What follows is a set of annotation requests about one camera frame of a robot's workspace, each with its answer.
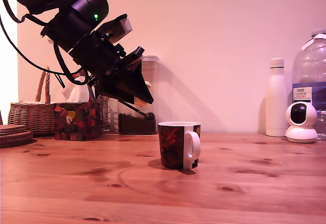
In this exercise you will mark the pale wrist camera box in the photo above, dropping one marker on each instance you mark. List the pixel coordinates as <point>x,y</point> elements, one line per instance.
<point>124,29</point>

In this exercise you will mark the clear plastic lidded canister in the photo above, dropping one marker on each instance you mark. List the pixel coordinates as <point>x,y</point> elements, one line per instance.
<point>151,66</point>

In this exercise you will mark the dark floral tissue box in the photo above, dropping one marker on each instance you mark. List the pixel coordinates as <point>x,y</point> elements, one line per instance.
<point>76,121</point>

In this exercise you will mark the white insulated bottle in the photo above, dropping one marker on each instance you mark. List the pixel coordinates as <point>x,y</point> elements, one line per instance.
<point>276,101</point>

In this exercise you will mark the white tissue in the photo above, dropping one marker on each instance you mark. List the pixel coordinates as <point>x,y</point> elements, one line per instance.
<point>76,95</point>

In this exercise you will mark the large clear water bottle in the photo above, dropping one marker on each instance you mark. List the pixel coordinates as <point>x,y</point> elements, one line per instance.
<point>310,63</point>

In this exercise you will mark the small white round camera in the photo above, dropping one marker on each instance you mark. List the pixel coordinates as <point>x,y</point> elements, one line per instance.
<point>301,129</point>

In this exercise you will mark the small red packet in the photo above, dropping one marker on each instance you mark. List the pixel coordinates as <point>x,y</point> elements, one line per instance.
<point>75,76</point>

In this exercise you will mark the black coffee scoop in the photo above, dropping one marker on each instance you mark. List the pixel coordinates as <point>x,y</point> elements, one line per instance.
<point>150,116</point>

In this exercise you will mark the dark floral coffee mug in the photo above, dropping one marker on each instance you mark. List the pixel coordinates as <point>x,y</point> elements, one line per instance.
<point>170,145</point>

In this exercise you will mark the dark coffee beans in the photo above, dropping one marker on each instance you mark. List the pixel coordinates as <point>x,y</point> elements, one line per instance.
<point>132,126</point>

